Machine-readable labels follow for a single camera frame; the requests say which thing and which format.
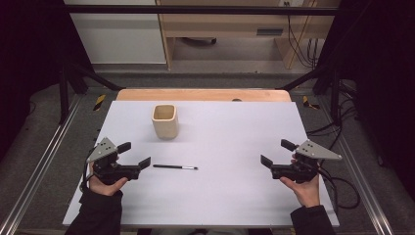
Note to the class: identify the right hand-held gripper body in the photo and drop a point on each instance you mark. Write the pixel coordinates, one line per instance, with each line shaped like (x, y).
(306, 163)

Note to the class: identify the wooden pen holder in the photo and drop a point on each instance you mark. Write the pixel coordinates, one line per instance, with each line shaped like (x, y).
(165, 125)

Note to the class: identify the aluminium rail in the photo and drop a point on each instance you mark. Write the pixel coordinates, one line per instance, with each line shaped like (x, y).
(39, 163)
(359, 176)

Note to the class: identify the white cabinet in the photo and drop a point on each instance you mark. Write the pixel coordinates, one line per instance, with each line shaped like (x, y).
(120, 36)

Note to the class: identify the black pen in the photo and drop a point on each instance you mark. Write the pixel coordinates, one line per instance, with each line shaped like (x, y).
(173, 167)

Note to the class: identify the person's right hand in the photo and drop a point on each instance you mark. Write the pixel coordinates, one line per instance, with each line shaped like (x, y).
(308, 194)

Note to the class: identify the black stand legs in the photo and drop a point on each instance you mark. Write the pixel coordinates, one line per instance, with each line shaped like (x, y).
(70, 81)
(326, 78)

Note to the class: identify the black horizontal frame bar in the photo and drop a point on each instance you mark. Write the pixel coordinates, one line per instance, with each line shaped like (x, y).
(195, 9)

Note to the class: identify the wooden table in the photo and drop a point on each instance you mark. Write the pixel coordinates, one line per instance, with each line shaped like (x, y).
(195, 95)

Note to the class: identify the person's left hand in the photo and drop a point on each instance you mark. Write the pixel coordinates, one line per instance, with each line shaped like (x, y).
(107, 190)

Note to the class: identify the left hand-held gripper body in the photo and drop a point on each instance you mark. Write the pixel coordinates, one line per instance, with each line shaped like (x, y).
(104, 153)

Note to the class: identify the wooden desk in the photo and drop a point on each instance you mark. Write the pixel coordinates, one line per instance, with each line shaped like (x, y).
(228, 24)

